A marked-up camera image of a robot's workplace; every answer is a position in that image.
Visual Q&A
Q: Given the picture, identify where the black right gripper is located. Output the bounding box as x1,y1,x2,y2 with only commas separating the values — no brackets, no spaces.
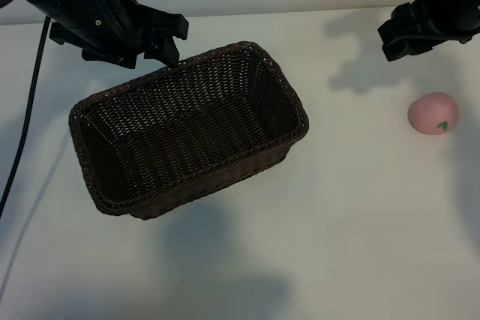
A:
376,0,480,62

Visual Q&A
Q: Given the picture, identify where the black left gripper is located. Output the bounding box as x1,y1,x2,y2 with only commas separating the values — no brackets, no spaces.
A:
28,0,189,70

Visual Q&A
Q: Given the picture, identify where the pink peach with green leaf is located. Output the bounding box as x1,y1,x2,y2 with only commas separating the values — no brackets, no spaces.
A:
407,91,461,136

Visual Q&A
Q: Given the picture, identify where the dark brown woven basket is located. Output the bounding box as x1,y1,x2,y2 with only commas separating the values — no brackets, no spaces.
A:
67,40,311,220

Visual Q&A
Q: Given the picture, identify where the black ribbed wire bundle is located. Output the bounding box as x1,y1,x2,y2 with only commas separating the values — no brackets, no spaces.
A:
80,0,142,46

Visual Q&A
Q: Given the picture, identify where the black braided cable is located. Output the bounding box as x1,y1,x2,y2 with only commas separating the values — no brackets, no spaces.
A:
0,15,52,218

